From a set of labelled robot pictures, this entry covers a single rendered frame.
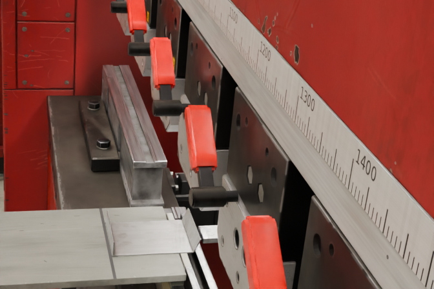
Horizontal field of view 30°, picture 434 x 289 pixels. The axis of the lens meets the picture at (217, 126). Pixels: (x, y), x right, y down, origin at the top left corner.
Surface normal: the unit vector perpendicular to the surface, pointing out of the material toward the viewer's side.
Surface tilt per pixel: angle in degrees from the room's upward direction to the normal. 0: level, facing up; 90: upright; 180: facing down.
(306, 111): 90
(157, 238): 0
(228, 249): 90
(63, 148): 0
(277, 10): 90
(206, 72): 90
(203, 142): 39
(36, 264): 0
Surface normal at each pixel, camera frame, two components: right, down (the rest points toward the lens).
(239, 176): -0.97, 0.01
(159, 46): 0.21, -0.46
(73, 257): 0.09, -0.91
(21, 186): 0.23, 0.40
